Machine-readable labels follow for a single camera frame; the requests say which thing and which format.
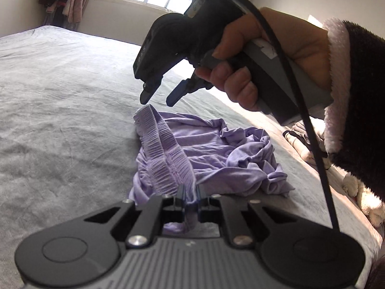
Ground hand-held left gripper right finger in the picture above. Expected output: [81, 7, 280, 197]
[197, 184, 302, 248]

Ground purple pants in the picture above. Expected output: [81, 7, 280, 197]
[129, 104, 296, 236]

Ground grey bed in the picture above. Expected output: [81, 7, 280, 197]
[0, 26, 385, 289]

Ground white plush toy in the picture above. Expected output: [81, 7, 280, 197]
[342, 174, 385, 228]

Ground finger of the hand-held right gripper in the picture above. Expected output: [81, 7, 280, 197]
[166, 78, 209, 107]
[140, 78, 165, 105]

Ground white folded garment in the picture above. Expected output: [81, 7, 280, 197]
[293, 119, 328, 146]

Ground person's right hand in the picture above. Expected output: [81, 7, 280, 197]
[195, 7, 332, 112]

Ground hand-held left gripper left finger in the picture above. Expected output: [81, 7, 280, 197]
[80, 184, 186, 247]

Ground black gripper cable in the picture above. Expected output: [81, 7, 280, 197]
[235, 0, 341, 234]

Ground beige folded garment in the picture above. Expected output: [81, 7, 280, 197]
[283, 130, 321, 167]

